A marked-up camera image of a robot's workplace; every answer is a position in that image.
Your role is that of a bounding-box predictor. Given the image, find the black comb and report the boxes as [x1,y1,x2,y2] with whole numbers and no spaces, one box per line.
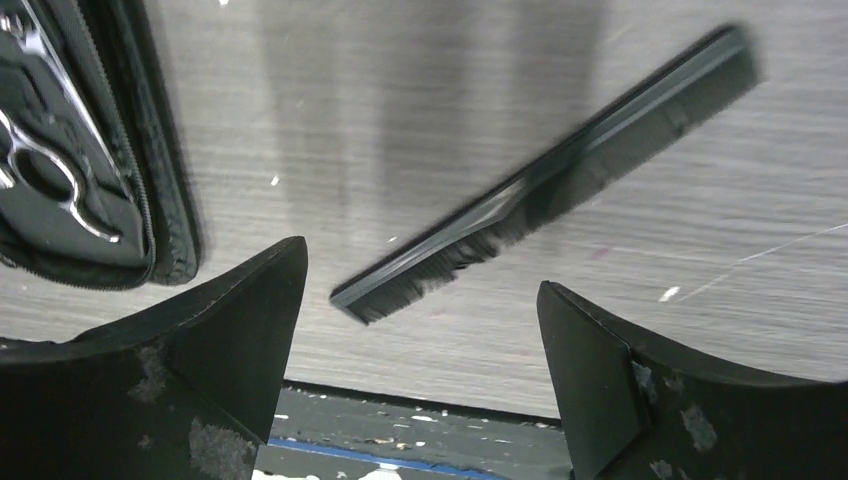
[329,22,760,325]

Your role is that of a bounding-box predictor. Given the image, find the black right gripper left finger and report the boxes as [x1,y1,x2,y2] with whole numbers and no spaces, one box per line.
[1,236,308,479]

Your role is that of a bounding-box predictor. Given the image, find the black tool pouch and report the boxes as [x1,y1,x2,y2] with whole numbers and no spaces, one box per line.
[1,1,201,291]

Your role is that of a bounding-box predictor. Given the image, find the silver thinning scissors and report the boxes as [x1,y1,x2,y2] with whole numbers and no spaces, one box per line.
[1,1,146,263]

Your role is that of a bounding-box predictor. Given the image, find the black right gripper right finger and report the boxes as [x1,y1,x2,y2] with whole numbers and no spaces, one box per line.
[536,281,847,479]

